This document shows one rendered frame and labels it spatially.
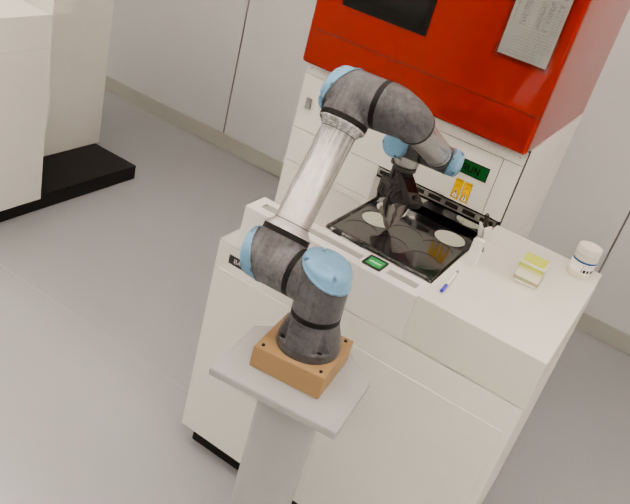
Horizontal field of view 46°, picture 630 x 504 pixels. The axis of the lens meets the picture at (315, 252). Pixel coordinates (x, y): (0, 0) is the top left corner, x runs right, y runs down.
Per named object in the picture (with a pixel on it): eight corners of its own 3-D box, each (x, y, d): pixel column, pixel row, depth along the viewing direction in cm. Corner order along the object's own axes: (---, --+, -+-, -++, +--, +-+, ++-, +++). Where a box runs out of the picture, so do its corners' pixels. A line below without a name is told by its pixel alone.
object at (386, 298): (254, 237, 220) (264, 196, 213) (415, 326, 200) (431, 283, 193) (235, 247, 212) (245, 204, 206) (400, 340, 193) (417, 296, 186)
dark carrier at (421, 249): (382, 197, 249) (383, 196, 249) (474, 242, 237) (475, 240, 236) (332, 226, 222) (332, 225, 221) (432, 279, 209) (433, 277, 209)
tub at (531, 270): (517, 269, 211) (526, 250, 208) (542, 281, 209) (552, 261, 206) (510, 279, 205) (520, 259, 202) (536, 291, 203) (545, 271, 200)
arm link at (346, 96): (278, 295, 160) (391, 72, 161) (225, 266, 166) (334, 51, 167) (298, 301, 171) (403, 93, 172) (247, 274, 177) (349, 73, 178)
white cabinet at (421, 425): (278, 361, 304) (327, 186, 265) (489, 492, 270) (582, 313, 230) (174, 441, 253) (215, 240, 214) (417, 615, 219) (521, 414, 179)
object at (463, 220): (369, 198, 257) (377, 174, 253) (483, 254, 241) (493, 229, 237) (367, 199, 256) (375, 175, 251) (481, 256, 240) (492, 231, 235)
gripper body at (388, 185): (395, 192, 230) (407, 157, 224) (409, 206, 223) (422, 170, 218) (375, 192, 226) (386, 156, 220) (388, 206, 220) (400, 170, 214)
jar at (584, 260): (569, 264, 223) (582, 237, 219) (591, 274, 221) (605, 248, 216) (563, 271, 218) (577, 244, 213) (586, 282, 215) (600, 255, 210)
